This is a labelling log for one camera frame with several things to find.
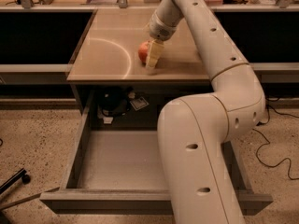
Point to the black chair leg with caster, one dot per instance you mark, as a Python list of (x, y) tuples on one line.
[(21, 174)]

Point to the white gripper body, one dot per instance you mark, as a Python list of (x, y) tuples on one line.
[(159, 32)]

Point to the open grey top drawer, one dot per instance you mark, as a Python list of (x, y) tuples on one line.
[(117, 168)]

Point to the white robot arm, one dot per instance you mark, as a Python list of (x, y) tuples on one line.
[(191, 129)]

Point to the red apple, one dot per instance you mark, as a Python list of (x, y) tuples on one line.
[(143, 51)]

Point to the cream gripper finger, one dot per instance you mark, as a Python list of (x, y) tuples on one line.
[(154, 52)]

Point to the grey cabinet with glossy top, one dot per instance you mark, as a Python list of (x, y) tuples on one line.
[(193, 58)]

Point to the white label card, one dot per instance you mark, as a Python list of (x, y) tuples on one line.
[(139, 103)]

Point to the black device behind drawer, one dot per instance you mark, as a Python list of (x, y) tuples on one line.
[(114, 101)]

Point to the grey metal rod on floor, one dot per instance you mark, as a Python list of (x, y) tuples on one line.
[(25, 200)]

